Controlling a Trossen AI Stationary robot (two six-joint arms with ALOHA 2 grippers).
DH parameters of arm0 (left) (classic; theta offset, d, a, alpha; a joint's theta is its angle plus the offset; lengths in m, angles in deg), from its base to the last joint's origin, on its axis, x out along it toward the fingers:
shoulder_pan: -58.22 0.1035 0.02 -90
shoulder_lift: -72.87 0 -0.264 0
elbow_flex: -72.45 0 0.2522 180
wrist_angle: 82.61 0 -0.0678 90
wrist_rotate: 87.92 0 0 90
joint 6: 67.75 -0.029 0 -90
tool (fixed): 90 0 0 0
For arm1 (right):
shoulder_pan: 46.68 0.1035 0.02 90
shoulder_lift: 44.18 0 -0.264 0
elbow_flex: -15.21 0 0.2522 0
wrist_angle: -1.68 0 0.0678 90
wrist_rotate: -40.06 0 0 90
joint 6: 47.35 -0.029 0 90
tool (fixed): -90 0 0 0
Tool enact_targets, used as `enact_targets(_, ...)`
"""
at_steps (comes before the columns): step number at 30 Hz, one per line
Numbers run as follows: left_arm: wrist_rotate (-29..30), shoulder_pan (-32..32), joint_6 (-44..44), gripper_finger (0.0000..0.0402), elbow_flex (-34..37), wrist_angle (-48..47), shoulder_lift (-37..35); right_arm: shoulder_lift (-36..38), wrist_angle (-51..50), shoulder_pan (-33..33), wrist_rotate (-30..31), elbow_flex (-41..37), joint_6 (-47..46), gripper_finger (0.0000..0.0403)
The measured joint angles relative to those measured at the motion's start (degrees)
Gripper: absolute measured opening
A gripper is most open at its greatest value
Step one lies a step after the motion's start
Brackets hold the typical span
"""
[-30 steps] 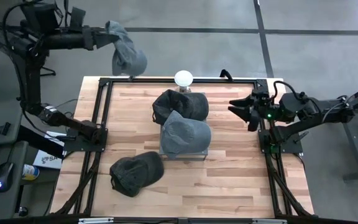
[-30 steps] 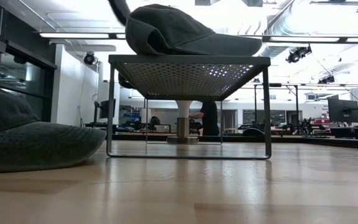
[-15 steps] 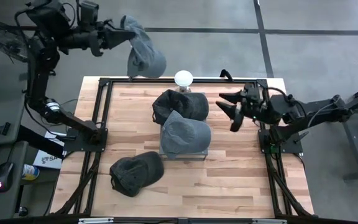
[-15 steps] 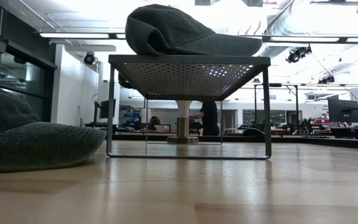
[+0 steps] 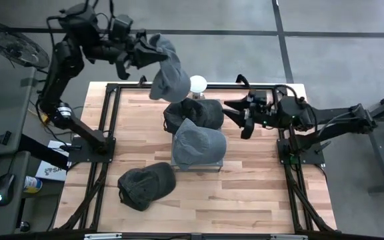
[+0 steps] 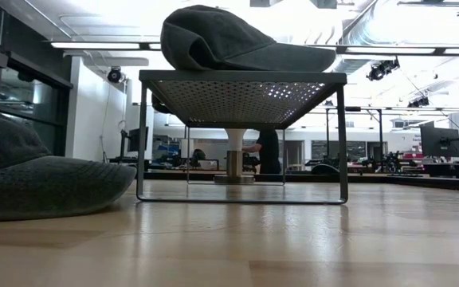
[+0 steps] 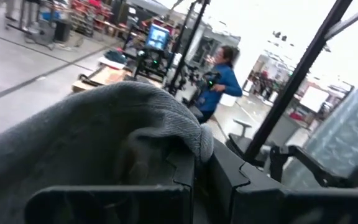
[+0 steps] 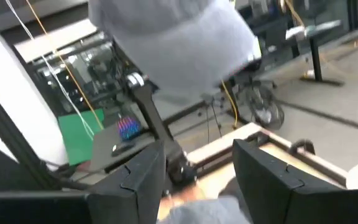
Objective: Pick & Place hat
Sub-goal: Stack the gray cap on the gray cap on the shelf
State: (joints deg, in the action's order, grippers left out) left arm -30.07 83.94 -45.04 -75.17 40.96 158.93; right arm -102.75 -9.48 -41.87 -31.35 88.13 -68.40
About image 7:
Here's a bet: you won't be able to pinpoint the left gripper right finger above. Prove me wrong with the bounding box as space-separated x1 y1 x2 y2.
209 139 358 224

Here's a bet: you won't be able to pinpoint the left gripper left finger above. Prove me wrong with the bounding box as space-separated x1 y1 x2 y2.
25 148 195 224

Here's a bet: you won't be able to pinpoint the grey knit beanie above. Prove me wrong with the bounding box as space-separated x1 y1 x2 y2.
0 81 214 224

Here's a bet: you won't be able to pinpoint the grey stool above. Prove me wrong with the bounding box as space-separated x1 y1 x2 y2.
232 118 253 138

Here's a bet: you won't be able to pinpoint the clear plastic wrapped bundle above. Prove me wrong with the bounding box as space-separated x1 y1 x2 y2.
281 83 358 188

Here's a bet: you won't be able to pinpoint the white board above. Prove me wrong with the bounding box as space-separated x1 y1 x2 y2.
300 86 329 113

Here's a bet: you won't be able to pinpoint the person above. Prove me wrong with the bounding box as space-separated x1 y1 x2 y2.
196 45 244 124

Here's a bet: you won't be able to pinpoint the wooden pallet with cardboard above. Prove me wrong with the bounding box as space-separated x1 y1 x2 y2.
71 64 127 93

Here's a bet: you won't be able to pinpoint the blue bag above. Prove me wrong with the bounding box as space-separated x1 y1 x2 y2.
104 49 127 65

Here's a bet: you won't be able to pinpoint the lit blue monitor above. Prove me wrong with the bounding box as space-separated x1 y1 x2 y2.
144 24 171 52

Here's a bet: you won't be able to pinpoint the black trash can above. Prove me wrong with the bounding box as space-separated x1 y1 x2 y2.
53 19 72 43

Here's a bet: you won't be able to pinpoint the red storage shelves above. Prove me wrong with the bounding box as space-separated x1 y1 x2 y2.
69 0 112 35

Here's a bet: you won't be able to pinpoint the black frame brace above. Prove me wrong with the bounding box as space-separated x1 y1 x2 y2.
268 144 358 188

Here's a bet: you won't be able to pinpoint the black rig frame post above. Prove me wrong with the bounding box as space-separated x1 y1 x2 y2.
244 0 354 163

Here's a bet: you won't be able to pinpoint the black background rig frame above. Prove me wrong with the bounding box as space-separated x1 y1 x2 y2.
167 0 211 95

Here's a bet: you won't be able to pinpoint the grey frame bar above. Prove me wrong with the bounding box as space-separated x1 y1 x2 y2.
323 0 358 41

